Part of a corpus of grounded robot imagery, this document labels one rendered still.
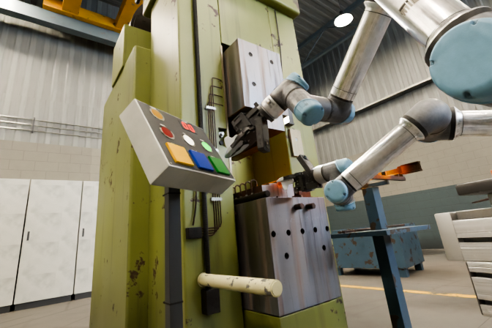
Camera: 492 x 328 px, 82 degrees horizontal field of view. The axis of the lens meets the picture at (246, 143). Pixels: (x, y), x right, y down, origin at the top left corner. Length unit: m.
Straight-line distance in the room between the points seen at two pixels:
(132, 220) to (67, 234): 4.71
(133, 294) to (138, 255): 0.18
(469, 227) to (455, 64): 0.31
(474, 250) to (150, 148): 0.75
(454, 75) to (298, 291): 1.01
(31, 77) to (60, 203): 2.97
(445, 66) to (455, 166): 8.40
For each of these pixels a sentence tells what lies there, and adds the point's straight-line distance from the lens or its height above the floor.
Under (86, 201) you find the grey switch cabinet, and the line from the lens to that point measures 6.39.
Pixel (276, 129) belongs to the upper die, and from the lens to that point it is 1.47.
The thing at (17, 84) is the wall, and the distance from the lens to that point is 7.74.
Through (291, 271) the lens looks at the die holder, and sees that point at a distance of 1.28.
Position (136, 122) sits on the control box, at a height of 1.12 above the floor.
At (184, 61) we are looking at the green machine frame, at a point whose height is 1.62.
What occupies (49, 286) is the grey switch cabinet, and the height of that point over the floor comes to 0.28.
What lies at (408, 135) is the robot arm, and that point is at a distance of 1.02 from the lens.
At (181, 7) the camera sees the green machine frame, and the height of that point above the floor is 1.96.
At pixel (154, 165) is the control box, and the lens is 0.80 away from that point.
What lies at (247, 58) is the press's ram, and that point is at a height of 1.65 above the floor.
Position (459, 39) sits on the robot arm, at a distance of 0.55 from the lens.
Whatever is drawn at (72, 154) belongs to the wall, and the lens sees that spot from 7.23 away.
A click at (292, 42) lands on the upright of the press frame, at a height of 2.06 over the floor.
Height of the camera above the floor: 0.77
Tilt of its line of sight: 18 degrees up
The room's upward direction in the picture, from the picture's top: 6 degrees counter-clockwise
